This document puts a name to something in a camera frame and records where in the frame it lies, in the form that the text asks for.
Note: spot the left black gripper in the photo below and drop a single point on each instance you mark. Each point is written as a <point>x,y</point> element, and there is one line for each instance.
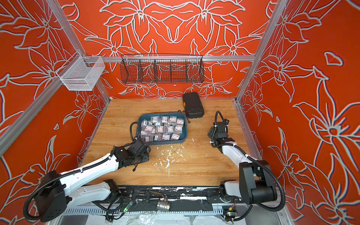
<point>147,155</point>

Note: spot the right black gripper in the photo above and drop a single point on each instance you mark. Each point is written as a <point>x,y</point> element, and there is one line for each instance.
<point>213,132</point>

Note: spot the blue plastic storage tray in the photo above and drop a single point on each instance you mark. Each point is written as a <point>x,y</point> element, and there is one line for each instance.
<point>169,123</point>

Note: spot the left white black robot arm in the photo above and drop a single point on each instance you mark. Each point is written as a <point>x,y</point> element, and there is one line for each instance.
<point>60,191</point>

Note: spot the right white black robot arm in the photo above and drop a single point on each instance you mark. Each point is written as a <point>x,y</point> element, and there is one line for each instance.
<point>257,184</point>

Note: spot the paper clip box front left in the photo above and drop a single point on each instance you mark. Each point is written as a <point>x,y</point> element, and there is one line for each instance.
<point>166,137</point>

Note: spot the paper clip box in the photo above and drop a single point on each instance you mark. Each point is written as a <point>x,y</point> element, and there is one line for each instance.
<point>175,137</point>
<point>155,119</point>
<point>166,137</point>

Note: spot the paper clip box back left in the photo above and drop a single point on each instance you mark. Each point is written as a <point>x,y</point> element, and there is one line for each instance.
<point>155,119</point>

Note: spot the paper clip box front right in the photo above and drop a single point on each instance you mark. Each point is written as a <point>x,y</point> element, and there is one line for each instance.
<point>175,137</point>

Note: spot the black tool case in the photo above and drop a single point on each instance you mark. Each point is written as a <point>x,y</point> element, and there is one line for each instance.
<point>192,105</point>

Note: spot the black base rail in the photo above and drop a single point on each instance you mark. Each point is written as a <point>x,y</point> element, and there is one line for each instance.
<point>181,198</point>

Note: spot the black wire wall basket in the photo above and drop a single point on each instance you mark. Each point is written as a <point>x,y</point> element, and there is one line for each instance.
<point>162,69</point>

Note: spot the white wire wall basket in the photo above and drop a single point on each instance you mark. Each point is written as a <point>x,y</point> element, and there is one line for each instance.
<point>76,74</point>

